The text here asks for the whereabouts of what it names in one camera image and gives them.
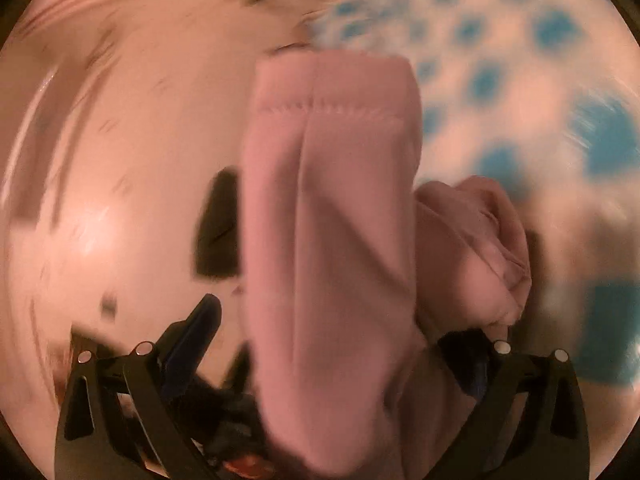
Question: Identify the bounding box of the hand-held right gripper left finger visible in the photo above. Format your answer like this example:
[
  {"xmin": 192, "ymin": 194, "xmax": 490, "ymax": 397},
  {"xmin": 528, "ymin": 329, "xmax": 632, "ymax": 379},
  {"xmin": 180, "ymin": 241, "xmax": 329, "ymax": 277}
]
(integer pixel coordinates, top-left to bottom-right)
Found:
[{"xmin": 55, "ymin": 294, "xmax": 222, "ymax": 480}]

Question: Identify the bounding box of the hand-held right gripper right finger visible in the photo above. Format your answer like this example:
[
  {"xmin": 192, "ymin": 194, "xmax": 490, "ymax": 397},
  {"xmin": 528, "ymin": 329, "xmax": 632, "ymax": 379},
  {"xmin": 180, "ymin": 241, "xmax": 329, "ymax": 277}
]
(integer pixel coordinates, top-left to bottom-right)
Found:
[{"xmin": 430, "ymin": 329, "xmax": 591, "ymax": 480}]

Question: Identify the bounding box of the pink sweatshirt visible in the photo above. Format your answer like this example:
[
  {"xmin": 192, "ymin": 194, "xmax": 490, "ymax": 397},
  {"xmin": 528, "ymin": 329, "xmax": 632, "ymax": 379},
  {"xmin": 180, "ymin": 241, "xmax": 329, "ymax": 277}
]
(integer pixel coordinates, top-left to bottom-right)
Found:
[{"xmin": 240, "ymin": 52, "xmax": 532, "ymax": 480}]

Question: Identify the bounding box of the blue checked plastic sheet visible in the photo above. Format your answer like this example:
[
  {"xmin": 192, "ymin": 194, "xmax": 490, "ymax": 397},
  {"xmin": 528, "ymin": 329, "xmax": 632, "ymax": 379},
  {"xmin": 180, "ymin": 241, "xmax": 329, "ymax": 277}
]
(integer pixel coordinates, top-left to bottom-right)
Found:
[{"xmin": 305, "ymin": 0, "xmax": 640, "ymax": 386}]

